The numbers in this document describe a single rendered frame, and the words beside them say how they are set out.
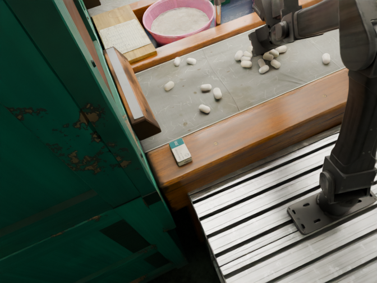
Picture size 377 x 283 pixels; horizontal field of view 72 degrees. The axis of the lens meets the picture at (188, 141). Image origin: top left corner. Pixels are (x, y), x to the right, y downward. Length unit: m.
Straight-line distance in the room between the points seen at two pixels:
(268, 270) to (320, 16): 0.51
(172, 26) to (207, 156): 0.60
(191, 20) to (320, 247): 0.85
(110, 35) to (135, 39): 0.10
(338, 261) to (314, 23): 0.48
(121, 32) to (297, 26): 0.60
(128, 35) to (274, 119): 0.58
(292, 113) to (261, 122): 0.08
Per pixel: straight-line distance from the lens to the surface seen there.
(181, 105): 0.74
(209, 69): 0.84
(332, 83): 0.80
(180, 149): 0.60
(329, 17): 0.54
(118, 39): 0.97
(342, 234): 0.69
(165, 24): 1.09
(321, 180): 0.60
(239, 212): 0.66
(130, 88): 0.65
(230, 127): 0.65
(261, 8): 0.78
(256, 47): 0.80
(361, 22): 0.44
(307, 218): 0.67
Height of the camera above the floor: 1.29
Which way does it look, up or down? 56 degrees down
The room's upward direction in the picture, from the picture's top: 11 degrees counter-clockwise
